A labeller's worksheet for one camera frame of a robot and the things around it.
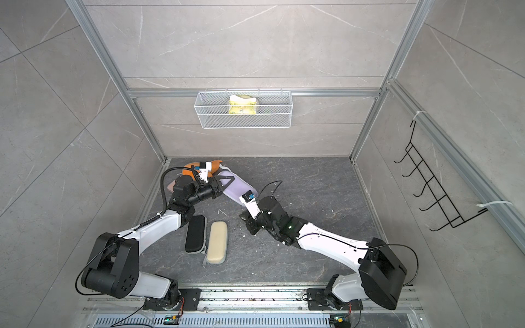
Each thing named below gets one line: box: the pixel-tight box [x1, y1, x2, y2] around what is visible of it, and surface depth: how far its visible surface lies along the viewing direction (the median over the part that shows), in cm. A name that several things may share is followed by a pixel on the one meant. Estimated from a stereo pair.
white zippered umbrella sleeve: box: [206, 220, 229, 265], surface depth 87 cm
